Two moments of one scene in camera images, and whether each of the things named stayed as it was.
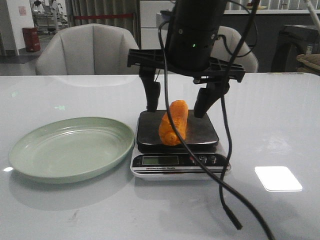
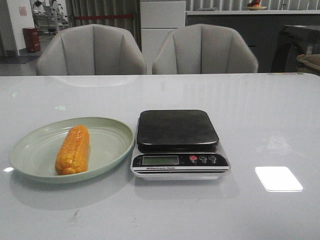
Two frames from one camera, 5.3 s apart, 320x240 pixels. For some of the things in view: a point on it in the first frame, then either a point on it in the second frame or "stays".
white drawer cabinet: (149, 36) stays
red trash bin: (31, 39) stays
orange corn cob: (179, 113) to (73, 156)
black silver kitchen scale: (154, 159) stays
